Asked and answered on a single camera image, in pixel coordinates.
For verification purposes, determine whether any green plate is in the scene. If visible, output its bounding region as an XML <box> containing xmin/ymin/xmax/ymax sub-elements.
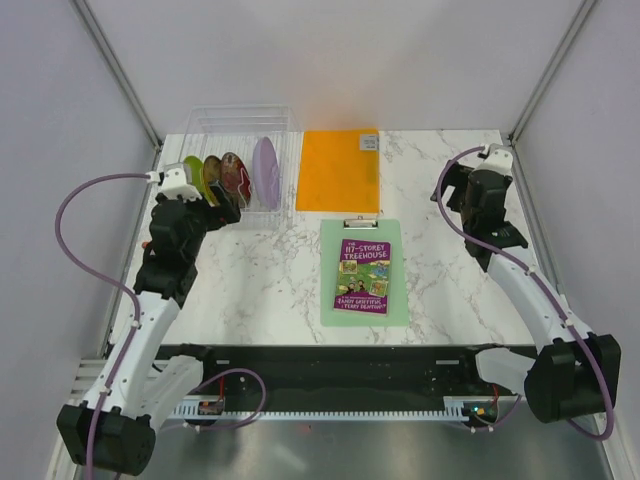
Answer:
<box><xmin>183</xmin><ymin>155</ymin><xmax>217</xmax><ymax>206</ymax></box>

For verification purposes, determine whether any orange folder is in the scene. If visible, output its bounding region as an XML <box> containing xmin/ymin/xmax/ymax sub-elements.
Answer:
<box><xmin>296</xmin><ymin>128</ymin><xmax>380</xmax><ymax>214</ymax></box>

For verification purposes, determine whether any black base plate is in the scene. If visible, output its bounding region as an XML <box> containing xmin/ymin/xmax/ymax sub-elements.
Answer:
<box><xmin>158</xmin><ymin>344</ymin><xmax>515</xmax><ymax>411</ymax></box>

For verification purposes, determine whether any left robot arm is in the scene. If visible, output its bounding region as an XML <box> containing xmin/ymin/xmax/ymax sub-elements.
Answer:
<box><xmin>56</xmin><ymin>181</ymin><xmax>241</xmax><ymax>478</ymax></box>

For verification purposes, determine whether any lilac plastic plate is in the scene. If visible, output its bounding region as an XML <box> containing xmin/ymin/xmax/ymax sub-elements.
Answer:
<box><xmin>252</xmin><ymin>137</ymin><xmax>280</xmax><ymax>210</ymax></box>

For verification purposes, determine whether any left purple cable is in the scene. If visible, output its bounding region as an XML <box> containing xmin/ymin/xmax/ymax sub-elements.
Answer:
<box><xmin>55</xmin><ymin>172</ymin><xmax>162</xmax><ymax>469</ymax></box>

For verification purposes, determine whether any mint green clipboard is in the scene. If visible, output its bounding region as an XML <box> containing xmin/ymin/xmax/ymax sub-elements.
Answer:
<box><xmin>320</xmin><ymin>219</ymin><xmax>409</xmax><ymax>327</ymax></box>

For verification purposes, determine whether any purple treehouse book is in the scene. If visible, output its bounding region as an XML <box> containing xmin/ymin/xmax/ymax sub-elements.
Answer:
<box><xmin>333</xmin><ymin>239</ymin><xmax>392</xmax><ymax>316</ymax></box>

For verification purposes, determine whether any white slotted cable duct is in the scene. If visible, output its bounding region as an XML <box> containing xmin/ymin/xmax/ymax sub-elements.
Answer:
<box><xmin>168</xmin><ymin>396</ymin><xmax>497</xmax><ymax>422</ymax></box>

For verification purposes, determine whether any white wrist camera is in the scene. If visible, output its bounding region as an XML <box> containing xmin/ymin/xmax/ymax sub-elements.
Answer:
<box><xmin>146</xmin><ymin>163</ymin><xmax>203</xmax><ymax>203</ymax></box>
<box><xmin>476</xmin><ymin>144</ymin><xmax>514</xmax><ymax>176</ymax></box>

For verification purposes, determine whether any red floral plate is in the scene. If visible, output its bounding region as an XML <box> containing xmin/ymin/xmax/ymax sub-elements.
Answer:
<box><xmin>221</xmin><ymin>152</ymin><xmax>251</xmax><ymax>208</ymax></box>

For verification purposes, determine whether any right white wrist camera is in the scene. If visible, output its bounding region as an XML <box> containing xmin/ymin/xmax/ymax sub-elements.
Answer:
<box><xmin>476</xmin><ymin>144</ymin><xmax>514</xmax><ymax>176</ymax></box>

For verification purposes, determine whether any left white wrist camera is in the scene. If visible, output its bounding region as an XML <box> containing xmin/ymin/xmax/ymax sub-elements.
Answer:
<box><xmin>146</xmin><ymin>163</ymin><xmax>203</xmax><ymax>203</ymax></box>

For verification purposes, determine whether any brown patterned plate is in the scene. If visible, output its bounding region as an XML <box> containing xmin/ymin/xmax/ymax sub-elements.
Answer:
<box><xmin>202</xmin><ymin>155</ymin><xmax>222</xmax><ymax>192</ymax></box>

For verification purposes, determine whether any purple cable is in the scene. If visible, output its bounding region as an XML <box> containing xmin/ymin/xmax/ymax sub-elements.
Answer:
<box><xmin>55</xmin><ymin>172</ymin><xmax>162</xmax><ymax>469</ymax></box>
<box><xmin>433</xmin><ymin>145</ymin><xmax>617</xmax><ymax>441</ymax></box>

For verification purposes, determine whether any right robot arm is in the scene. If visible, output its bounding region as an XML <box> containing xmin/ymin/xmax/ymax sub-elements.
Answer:
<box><xmin>432</xmin><ymin>161</ymin><xmax>621</xmax><ymax>439</ymax></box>

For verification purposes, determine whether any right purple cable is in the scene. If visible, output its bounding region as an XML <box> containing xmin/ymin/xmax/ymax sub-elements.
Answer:
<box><xmin>433</xmin><ymin>145</ymin><xmax>617</xmax><ymax>441</ymax></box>

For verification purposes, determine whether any white wire dish rack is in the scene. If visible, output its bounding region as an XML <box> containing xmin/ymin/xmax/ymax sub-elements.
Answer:
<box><xmin>179</xmin><ymin>105</ymin><xmax>295</xmax><ymax>230</ymax></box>

